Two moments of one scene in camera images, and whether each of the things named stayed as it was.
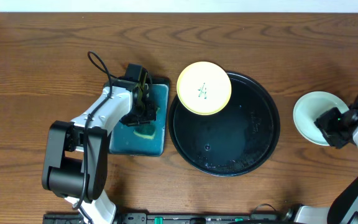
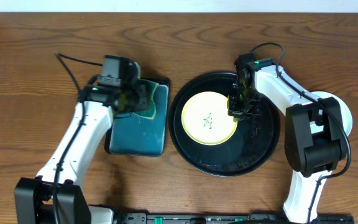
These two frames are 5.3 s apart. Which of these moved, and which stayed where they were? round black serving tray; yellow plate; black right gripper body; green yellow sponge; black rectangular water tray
Moved: yellow plate; black right gripper body; green yellow sponge
Stayed: black rectangular water tray; round black serving tray
